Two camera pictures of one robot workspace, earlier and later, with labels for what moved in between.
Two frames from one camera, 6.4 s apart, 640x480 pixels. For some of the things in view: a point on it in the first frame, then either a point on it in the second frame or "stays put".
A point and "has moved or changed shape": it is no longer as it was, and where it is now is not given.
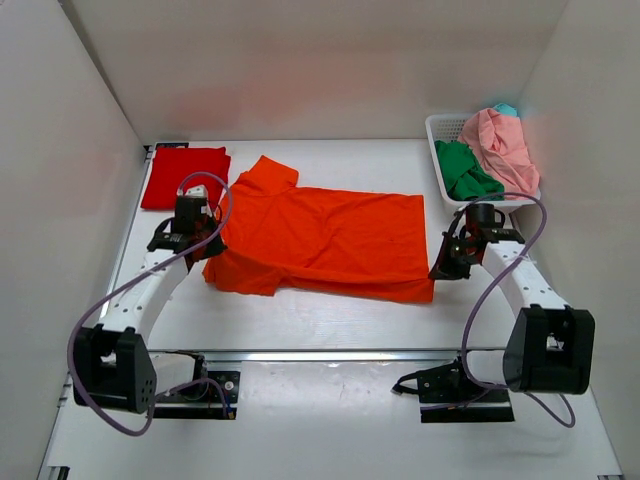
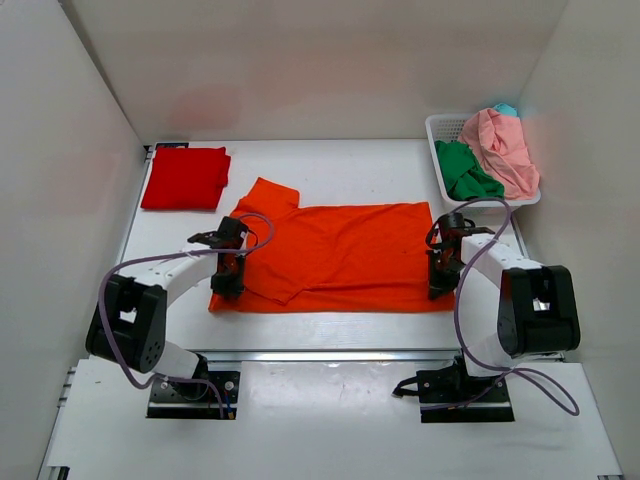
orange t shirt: x=283 y=238 has moved or changed shape
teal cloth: x=504 y=109 stays put
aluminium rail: x=324 y=356 stays put
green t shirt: x=464 y=177 stays put
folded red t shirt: x=174 y=170 stays put
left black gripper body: x=215 y=246 → x=230 y=277
